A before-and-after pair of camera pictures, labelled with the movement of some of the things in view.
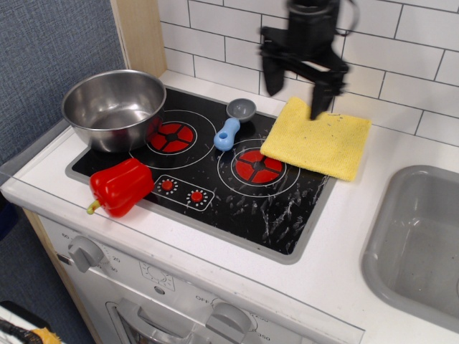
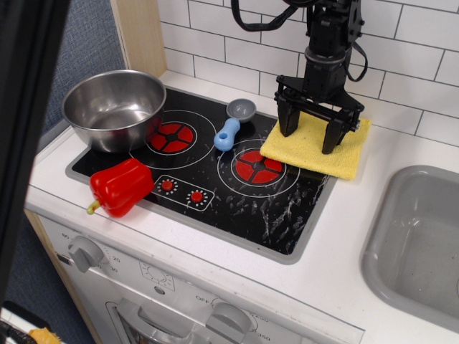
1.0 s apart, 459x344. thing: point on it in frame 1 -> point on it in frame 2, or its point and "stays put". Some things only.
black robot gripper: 306,49 -> 322,92
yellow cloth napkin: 332,145 stays put
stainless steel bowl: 117,111 stays put
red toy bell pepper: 118,188 stays put
